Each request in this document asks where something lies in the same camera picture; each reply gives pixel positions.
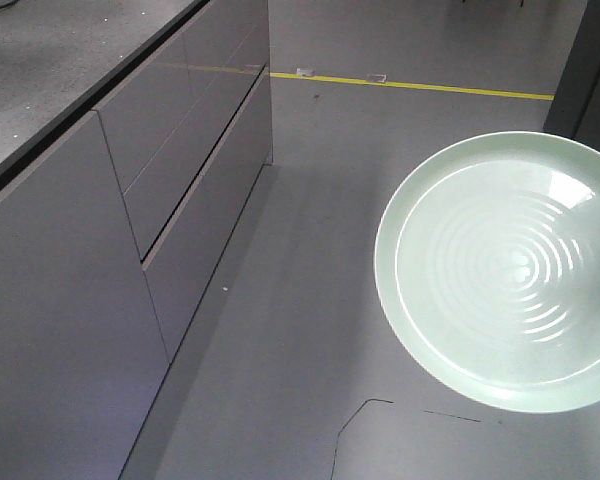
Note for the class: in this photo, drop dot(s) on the light green round plate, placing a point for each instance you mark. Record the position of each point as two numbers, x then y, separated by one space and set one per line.
487 267

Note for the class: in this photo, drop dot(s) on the grey kitchen island cabinet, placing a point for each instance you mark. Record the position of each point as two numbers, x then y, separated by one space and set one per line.
131 133

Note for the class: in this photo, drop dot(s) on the tall dark cabinet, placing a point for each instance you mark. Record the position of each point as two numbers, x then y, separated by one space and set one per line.
575 110

